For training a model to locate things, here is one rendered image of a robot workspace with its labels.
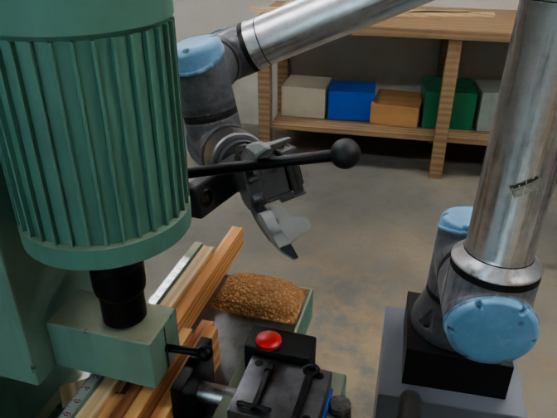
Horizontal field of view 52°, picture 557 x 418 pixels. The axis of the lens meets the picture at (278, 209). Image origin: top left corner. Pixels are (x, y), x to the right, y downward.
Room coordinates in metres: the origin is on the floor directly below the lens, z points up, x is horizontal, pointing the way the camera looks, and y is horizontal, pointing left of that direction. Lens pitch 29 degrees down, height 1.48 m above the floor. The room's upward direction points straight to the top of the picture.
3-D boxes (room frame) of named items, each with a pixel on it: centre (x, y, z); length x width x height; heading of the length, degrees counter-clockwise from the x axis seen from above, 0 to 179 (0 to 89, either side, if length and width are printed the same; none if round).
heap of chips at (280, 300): (0.73, 0.03, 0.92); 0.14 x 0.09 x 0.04; 74
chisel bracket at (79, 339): (0.53, 0.20, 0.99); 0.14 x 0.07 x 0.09; 74
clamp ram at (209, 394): (0.48, 0.07, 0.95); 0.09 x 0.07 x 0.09; 164
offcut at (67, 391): (0.59, 0.29, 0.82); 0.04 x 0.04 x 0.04; 25
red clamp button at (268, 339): (0.50, 0.01, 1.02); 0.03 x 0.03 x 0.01
